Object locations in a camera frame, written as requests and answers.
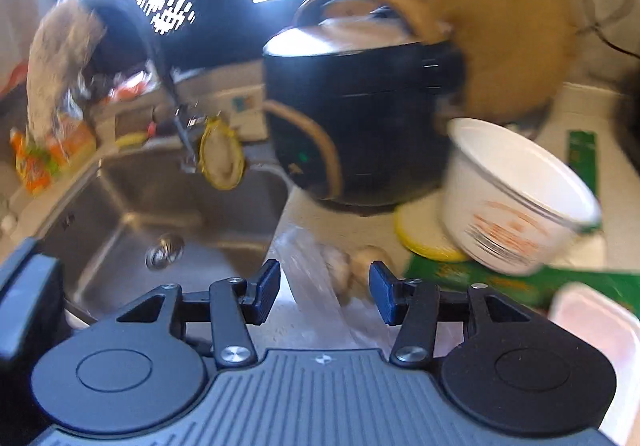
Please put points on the blue sticker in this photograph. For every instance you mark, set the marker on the blue sticker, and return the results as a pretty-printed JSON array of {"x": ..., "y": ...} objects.
[{"x": 246, "y": 104}]

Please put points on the orange snack packet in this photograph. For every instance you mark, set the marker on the orange snack packet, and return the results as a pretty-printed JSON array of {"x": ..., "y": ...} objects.
[{"x": 37, "y": 161}]

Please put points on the red packet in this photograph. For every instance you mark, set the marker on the red packet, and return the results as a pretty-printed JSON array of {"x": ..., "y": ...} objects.
[{"x": 127, "y": 89}]

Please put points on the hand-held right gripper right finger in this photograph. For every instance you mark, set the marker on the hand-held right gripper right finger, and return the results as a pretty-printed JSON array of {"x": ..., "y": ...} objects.
[{"x": 384, "y": 293}]

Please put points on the white plastic container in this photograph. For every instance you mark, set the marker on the white plastic container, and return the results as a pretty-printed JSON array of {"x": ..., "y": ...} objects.
[{"x": 600, "y": 326}]

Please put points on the black countertop appliance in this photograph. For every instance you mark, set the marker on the black countertop appliance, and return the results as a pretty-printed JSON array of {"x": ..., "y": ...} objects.
[{"x": 631, "y": 121}]

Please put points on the green strip wrapper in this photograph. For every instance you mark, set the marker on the green strip wrapper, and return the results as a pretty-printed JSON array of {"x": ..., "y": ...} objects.
[{"x": 582, "y": 161}]

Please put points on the black faucet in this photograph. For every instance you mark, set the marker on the black faucet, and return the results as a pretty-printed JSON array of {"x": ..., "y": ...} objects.
[{"x": 165, "y": 71}]

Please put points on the yellow-edged dish sponge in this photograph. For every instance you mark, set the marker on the yellow-edged dish sponge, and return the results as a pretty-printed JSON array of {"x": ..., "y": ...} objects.
[{"x": 222, "y": 156}]

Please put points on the crumpled grey plastic bag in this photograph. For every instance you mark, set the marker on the crumpled grey plastic bag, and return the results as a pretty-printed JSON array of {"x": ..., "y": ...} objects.
[{"x": 55, "y": 61}]

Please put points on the stainless steel sink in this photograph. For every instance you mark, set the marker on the stainless steel sink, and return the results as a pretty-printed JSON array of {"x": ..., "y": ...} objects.
[{"x": 150, "y": 206}]

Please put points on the dark blue rice cooker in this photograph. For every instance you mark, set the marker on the dark blue rice cooker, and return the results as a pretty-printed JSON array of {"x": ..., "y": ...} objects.
[{"x": 370, "y": 126}]

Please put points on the round wooden cutting board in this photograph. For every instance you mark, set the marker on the round wooden cutting board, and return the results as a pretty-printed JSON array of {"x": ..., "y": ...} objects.
[{"x": 505, "y": 16}]

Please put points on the yellow-rimmed round mat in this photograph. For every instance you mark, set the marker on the yellow-rimmed round mat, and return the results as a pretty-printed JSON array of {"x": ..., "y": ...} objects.
[{"x": 417, "y": 236}]

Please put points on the clear plastic bag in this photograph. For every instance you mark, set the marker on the clear plastic bag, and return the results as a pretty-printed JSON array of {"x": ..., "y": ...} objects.
[{"x": 315, "y": 276}]

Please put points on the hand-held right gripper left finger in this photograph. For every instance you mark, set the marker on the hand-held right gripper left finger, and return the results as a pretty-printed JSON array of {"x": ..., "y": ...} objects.
[{"x": 264, "y": 290}]

